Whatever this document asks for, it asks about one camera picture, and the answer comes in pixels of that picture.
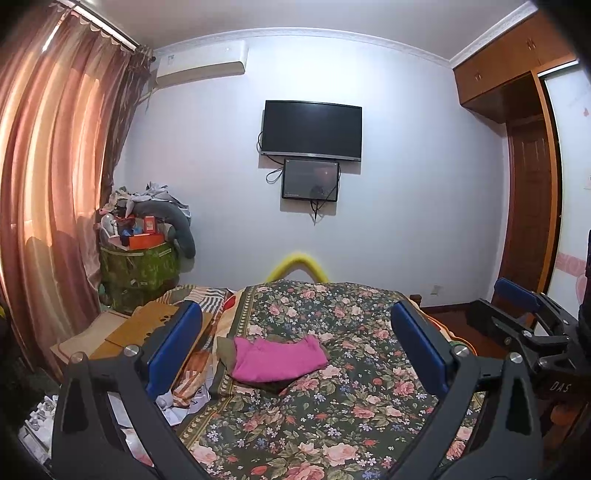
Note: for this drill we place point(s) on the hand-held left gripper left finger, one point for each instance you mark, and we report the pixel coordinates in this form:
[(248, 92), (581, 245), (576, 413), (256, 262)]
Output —
[(178, 341)]

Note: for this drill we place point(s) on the small black wall monitor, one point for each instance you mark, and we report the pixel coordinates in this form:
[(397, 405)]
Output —
[(310, 180)]

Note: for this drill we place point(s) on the wooden bed post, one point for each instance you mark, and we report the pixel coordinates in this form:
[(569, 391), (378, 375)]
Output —
[(415, 300)]

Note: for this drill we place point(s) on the white wall socket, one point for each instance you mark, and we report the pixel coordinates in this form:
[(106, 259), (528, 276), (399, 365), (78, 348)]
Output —
[(435, 289)]

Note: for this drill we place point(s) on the pink curtain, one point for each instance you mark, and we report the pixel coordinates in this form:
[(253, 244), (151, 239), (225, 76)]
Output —
[(51, 207)]

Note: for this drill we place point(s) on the orange box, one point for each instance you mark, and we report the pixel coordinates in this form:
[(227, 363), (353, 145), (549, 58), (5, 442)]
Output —
[(145, 241)]

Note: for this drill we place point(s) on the black wall television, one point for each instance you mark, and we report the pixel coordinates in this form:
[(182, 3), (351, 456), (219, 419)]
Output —
[(311, 129)]

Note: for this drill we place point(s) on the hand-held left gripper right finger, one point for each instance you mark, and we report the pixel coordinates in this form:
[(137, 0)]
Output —
[(418, 346)]

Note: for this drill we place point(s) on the yellow foam arch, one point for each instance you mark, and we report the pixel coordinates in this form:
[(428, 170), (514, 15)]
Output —
[(298, 263)]

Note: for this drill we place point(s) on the floral bedspread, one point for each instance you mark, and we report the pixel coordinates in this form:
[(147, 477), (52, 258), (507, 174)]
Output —
[(351, 406)]

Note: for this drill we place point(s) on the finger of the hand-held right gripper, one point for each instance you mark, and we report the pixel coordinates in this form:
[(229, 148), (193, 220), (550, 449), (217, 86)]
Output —
[(517, 295), (503, 323)]

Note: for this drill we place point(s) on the white air conditioner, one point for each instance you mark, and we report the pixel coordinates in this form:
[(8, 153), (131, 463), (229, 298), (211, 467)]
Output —
[(201, 67)]

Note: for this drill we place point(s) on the green storage bag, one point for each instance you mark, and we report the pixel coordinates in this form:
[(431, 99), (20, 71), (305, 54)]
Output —
[(138, 277)]

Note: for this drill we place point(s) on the wooden overhead cabinet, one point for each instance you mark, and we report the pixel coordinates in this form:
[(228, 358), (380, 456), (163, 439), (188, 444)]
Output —
[(508, 60)]

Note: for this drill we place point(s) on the brown wooden door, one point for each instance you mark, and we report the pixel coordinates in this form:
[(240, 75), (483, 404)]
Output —
[(531, 207)]

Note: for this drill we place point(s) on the white wardrobe sliding door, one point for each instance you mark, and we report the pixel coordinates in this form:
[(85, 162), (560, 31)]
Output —
[(570, 184)]

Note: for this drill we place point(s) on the pink pants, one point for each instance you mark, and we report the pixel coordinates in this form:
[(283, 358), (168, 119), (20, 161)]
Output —
[(277, 360)]

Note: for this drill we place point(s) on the striped cloth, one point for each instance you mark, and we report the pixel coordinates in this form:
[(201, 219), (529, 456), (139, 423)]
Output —
[(212, 300)]

